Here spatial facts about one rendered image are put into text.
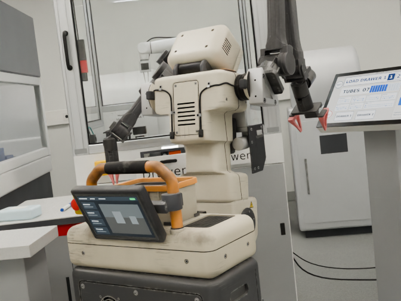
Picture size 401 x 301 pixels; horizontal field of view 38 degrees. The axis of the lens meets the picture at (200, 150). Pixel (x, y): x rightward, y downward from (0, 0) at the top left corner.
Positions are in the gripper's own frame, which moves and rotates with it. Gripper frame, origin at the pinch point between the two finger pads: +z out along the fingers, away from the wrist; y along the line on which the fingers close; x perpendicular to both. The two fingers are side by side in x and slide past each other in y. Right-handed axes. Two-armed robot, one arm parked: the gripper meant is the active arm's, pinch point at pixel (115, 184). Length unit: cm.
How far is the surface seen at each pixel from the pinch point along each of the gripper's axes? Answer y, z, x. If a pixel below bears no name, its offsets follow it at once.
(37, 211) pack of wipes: 29.8, 4.9, 17.6
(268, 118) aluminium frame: -74, -18, -34
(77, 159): 20.7, -9.8, -34.9
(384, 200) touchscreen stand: -118, 23, -7
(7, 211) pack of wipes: 40.8, 2.8, 20.4
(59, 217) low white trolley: 19.8, 7.1, 25.0
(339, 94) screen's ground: -106, -26, -23
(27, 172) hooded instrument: 55, -3, -71
